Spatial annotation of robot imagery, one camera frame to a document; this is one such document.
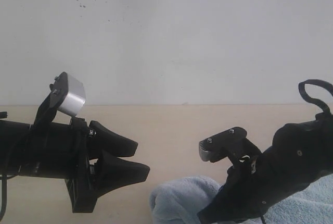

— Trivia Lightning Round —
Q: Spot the light blue fluffy towel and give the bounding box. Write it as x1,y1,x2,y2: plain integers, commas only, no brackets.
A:
149,175,332,223

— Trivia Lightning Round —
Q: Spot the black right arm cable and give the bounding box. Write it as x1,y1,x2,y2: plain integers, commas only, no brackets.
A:
298,79,333,115

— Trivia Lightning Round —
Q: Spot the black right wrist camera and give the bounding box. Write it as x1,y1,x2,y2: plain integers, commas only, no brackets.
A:
199,127,262,168

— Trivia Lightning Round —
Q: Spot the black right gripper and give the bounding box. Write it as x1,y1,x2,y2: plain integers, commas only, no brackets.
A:
197,153,312,223

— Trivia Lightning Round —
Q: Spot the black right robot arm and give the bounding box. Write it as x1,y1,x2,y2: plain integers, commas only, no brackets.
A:
198,114,332,223

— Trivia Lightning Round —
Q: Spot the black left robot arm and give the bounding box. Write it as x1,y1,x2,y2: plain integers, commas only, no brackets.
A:
1,117,150,213

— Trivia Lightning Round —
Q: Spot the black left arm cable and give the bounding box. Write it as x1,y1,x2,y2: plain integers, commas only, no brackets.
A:
0,174,8,219

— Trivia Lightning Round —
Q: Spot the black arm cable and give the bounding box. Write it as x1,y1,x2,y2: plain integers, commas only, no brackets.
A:
298,79,333,115
0,174,8,219

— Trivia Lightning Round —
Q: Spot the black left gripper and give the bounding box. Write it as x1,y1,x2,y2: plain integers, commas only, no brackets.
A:
28,117,150,213

